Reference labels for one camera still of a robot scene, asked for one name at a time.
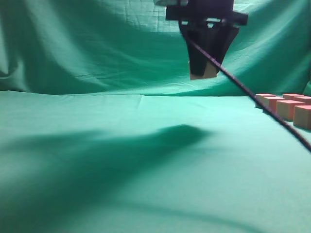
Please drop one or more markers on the wooden cube column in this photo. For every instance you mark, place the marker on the wooden cube column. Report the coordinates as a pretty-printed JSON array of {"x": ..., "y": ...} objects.
[
  {"x": 261, "y": 96},
  {"x": 270, "y": 102},
  {"x": 285, "y": 108},
  {"x": 291, "y": 96},
  {"x": 304, "y": 99},
  {"x": 302, "y": 116}
]

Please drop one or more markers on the black gripper finger screen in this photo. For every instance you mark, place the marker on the black gripper finger screen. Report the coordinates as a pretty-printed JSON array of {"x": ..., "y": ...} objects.
[
  {"x": 196, "y": 33},
  {"x": 221, "y": 42}
]

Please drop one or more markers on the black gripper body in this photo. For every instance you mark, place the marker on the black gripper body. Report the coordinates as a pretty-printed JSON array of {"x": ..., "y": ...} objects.
[{"x": 198, "y": 14}]

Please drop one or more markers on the green cloth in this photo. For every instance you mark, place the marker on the green cloth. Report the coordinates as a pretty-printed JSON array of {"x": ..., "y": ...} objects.
[{"x": 103, "y": 131}]

